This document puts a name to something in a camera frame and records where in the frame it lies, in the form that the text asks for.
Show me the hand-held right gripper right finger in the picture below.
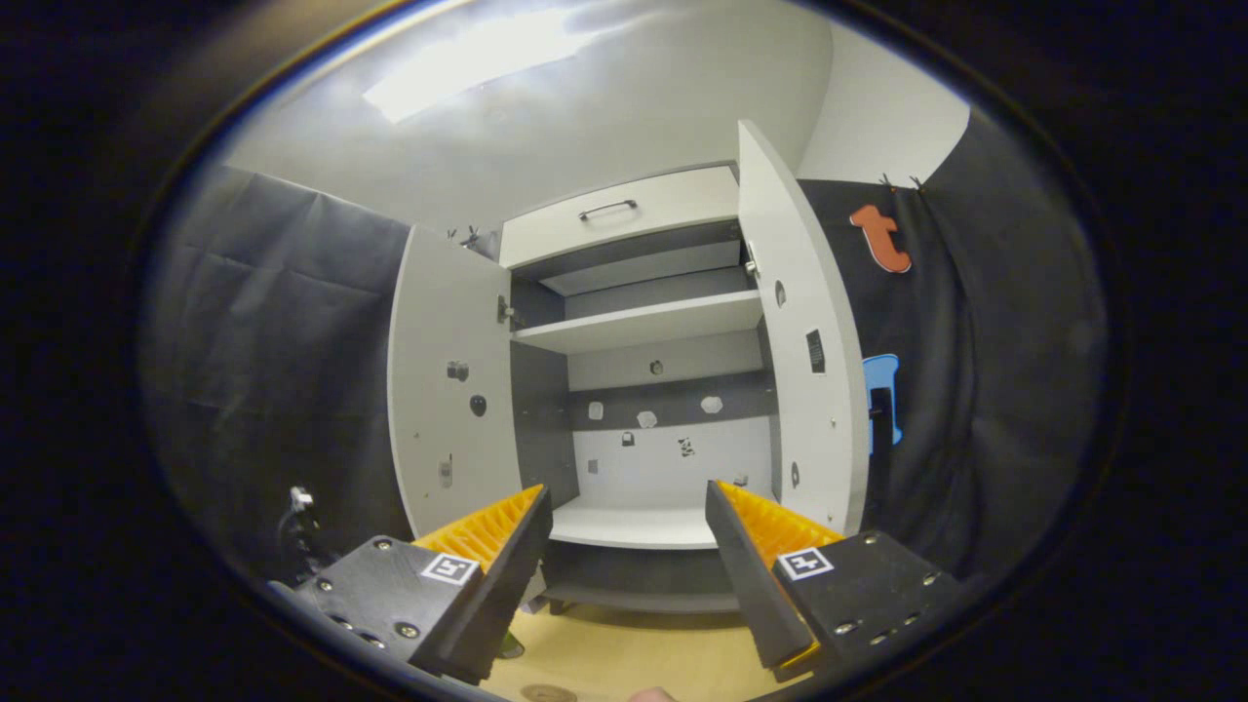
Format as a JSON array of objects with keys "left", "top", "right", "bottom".
[{"left": 705, "top": 480, "right": 961, "bottom": 683}]

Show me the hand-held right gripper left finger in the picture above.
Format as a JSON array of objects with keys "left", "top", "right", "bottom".
[{"left": 292, "top": 485, "right": 554, "bottom": 686}]

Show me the cabinet door with camera sticker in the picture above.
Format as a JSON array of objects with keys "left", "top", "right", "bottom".
[{"left": 387, "top": 224, "right": 549, "bottom": 610}]

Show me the cabinet door with headphone sticker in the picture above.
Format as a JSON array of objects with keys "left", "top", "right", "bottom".
[{"left": 736, "top": 119, "right": 871, "bottom": 537}]

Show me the white and grey cabinet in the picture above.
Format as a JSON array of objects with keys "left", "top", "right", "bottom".
[{"left": 497, "top": 161, "right": 781, "bottom": 617}]

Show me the white cabinet shelf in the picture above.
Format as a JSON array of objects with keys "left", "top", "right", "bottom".
[{"left": 512, "top": 290, "right": 763, "bottom": 355}]

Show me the white cabinet drawer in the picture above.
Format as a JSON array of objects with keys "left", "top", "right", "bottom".
[{"left": 499, "top": 166, "right": 742, "bottom": 271}]

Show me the black backdrop cloth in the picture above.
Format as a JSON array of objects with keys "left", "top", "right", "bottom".
[{"left": 141, "top": 112, "right": 1112, "bottom": 586}]

